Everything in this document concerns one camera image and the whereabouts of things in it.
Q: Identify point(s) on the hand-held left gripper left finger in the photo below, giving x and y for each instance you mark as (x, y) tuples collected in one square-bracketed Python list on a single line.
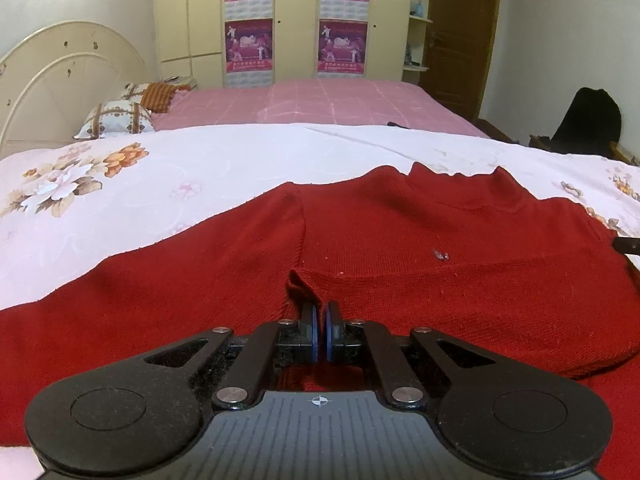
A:
[(311, 335)]

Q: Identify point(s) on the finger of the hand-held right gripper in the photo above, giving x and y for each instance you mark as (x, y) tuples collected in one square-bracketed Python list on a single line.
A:
[(627, 246)]

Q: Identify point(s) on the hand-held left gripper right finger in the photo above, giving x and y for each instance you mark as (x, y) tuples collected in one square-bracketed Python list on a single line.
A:
[(331, 335)]

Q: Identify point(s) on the red knit sweater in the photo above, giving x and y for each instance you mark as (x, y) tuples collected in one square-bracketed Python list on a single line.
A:
[(425, 285)]

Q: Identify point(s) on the black bag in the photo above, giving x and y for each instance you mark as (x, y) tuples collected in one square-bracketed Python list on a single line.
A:
[(590, 120)]

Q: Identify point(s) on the white floral blanket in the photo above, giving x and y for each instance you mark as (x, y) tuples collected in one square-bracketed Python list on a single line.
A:
[(150, 200)]

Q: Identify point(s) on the small dark object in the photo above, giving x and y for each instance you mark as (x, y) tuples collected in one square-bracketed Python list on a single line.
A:
[(397, 124)]

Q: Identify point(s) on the pink checked bed sheet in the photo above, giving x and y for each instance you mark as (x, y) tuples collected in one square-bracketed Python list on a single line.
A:
[(325, 102)]

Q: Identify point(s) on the brown wooden door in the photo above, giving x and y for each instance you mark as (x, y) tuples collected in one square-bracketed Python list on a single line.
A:
[(457, 35)]

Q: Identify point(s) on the orange striped cushion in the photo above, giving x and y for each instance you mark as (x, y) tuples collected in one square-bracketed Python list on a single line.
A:
[(160, 97)]

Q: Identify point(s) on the cream bedside table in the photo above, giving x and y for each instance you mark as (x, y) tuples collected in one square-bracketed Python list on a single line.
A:
[(180, 82)]

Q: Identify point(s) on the patterned checked pillow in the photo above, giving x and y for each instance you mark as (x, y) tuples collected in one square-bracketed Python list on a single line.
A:
[(132, 91), (117, 120)]

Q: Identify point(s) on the dark shelf ornament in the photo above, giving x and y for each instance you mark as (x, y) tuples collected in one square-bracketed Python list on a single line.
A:
[(409, 55)]

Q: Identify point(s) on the cream corner shelf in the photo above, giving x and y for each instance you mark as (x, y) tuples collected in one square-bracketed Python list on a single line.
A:
[(417, 22)]

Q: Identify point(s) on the cream wardrobe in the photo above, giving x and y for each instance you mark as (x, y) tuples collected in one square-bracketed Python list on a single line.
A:
[(295, 20)]

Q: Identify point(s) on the light blue shelf ornament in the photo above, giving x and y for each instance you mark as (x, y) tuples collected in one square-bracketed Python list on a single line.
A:
[(418, 7)]

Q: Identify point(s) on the cream arched headboard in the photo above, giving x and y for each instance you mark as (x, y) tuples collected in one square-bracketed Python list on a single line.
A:
[(60, 80)]

